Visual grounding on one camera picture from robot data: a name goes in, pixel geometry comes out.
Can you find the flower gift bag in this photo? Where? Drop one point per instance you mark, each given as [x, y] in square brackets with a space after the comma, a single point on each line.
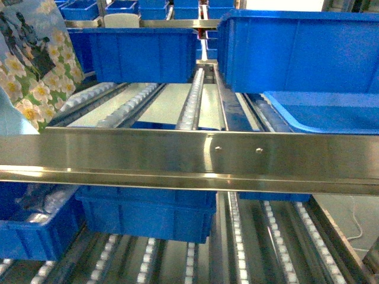
[39, 68]

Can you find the blue bin centre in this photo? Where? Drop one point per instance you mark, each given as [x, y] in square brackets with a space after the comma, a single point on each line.
[140, 55]

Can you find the large blue bin right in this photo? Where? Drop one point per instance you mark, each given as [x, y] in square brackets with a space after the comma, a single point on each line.
[262, 51]

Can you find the background shelf with bins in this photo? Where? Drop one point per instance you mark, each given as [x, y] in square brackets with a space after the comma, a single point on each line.
[134, 15]

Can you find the lower left blue bin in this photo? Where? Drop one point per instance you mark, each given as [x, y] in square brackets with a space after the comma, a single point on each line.
[38, 225]

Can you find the steel roller rack frame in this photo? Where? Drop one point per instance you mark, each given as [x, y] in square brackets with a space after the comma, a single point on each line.
[290, 207]

